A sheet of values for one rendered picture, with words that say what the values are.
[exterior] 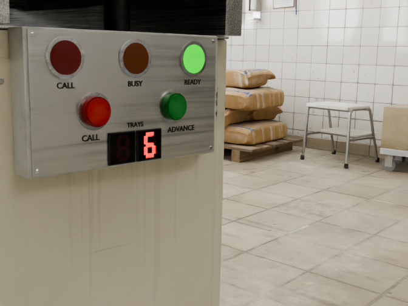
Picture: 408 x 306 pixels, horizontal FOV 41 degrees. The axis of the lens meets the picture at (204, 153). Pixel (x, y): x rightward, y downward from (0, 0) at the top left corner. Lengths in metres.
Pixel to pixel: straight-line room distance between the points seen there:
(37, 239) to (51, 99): 0.15
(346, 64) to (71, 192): 4.29
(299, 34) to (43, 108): 4.56
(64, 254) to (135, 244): 0.09
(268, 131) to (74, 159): 3.94
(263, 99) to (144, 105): 3.81
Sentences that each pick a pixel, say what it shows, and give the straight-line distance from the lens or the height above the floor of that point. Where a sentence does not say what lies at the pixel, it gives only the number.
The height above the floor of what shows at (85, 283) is 0.57.
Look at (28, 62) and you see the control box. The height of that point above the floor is 0.81.
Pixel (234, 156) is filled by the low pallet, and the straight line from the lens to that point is 4.21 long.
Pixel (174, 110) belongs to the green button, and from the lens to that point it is 0.60.
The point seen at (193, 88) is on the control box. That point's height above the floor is 0.78.
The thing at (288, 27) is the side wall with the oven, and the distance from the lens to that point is 5.09.
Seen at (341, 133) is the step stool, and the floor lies 0.23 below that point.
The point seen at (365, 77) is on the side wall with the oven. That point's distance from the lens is 4.71.
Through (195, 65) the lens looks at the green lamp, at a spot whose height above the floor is 0.81.
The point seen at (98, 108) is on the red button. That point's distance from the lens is 0.54.
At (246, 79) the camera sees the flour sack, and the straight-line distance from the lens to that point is 4.40.
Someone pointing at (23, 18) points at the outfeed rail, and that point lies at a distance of 1.11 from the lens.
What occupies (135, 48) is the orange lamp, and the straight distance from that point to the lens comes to 0.57.
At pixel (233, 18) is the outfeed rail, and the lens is 0.67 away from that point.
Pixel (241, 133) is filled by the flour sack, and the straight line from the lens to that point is 4.24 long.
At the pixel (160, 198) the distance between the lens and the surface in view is 0.66.
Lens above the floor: 0.82
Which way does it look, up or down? 10 degrees down
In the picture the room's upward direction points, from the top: 1 degrees clockwise
